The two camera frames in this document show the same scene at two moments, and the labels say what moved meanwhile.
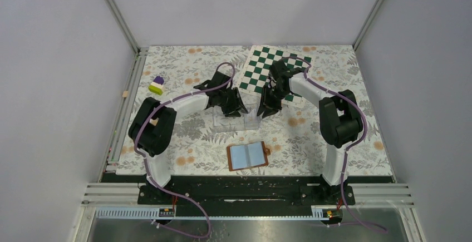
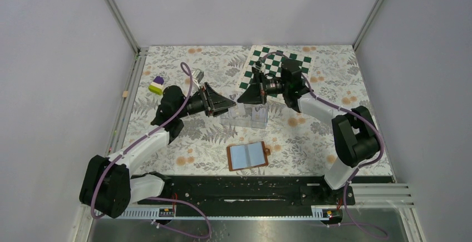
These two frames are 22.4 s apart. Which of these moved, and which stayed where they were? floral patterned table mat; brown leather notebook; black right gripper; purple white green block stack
Moved: black right gripper
Stayed: purple white green block stack; brown leather notebook; floral patterned table mat
